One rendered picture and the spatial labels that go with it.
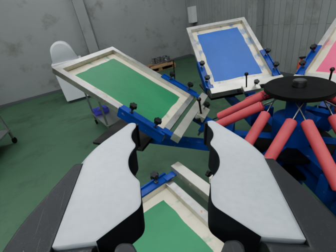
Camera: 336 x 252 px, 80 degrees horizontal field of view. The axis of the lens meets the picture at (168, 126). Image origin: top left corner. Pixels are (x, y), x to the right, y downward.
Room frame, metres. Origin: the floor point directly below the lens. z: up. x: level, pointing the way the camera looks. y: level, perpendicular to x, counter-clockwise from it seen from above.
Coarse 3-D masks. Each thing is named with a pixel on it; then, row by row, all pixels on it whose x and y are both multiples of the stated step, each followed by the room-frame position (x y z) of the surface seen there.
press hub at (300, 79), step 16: (272, 80) 1.02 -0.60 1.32; (288, 80) 0.98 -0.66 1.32; (304, 80) 0.87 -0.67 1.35; (320, 80) 0.90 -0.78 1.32; (272, 96) 0.85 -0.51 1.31; (288, 96) 0.80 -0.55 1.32; (304, 96) 0.77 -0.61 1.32; (320, 96) 0.74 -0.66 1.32; (288, 112) 0.88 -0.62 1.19; (304, 112) 0.86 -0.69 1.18; (272, 128) 0.91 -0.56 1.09; (320, 128) 0.92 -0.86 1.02; (256, 144) 0.88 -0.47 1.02; (288, 144) 0.81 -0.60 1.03; (304, 144) 0.79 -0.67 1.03; (288, 160) 0.73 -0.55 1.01; (304, 160) 0.70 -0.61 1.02; (304, 176) 0.70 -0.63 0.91
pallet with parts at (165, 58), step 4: (160, 56) 7.60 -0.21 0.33; (164, 56) 7.55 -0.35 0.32; (168, 56) 7.44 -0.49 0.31; (152, 60) 7.43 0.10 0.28; (160, 60) 7.50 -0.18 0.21; (164, 60) 7.40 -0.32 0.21; (148, 64) 7.56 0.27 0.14; (152, 64) 7.44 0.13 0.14; (160, 64) 7.20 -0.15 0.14; (164, 64) 7.09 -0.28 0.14; (168, 64) 6.99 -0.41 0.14; (172, 64) 7.07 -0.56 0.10; (152, 68) 6.84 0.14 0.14; (156, 68) 7.20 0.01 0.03; (160, 68) 6.89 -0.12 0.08; (164, 68) 7.03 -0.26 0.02; (168, 68) 6.98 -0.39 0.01
